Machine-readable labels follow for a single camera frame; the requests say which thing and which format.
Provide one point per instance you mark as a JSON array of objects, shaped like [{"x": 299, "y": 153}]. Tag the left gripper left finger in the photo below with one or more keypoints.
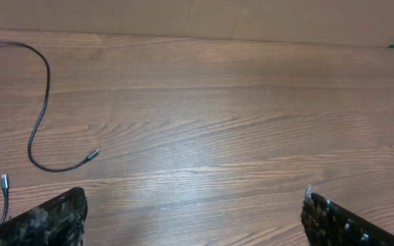
[{"x": 57, "y": 222}]

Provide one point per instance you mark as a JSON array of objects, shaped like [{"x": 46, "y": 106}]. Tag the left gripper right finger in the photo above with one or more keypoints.
[{"x": 328, "y": 224}]

